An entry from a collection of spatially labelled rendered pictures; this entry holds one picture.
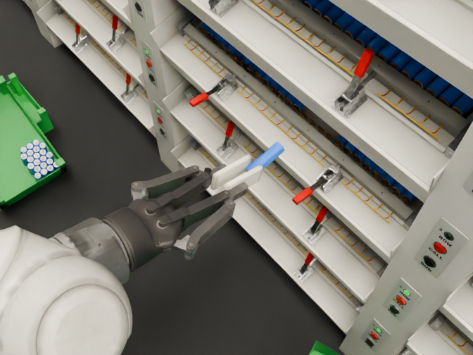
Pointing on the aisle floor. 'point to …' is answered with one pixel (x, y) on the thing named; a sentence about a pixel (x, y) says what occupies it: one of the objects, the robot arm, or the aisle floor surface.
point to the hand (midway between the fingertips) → (236, 177)
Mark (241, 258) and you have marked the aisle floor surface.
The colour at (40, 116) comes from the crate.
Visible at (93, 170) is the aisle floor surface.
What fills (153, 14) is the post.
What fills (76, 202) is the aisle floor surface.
